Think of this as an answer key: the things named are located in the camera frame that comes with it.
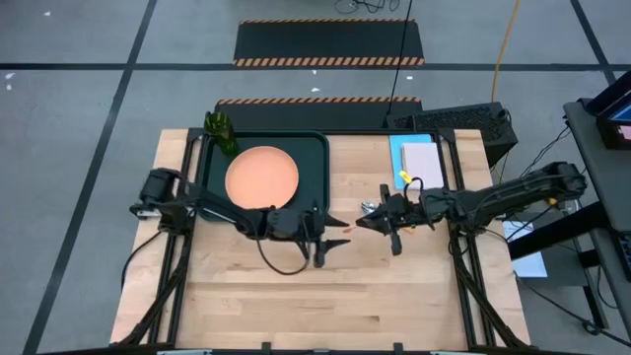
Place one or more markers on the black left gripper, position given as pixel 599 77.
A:
pixel 293 224

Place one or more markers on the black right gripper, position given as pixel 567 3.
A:
pixel 399 212

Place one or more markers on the silver spoon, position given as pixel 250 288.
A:
pixel 369 206

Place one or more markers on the pink round plate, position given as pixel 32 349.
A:
pixel 261 177

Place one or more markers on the green glass cup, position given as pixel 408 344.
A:
pixel 223 133

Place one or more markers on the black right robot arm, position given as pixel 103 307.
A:
pixel 508 194

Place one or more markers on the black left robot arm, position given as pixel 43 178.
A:
pixel 197 202

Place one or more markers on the dark green tray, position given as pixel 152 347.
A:
pixel 315 163

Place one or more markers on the yellow tag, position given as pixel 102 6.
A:
pixel 405 176

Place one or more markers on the pale pink notebook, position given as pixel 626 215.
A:
pixel 423 165

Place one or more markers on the black hazard-striped floor mat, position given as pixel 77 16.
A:
pixel 315 114
pixel 328 42

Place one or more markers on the white paper sheet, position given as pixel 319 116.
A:
pixel 530 261

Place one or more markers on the grey side table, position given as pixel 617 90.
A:
pixel 596 163

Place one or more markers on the laptop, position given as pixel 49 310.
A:
pixel 613 116

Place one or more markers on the black table frame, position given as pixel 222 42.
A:
pixel 170 305

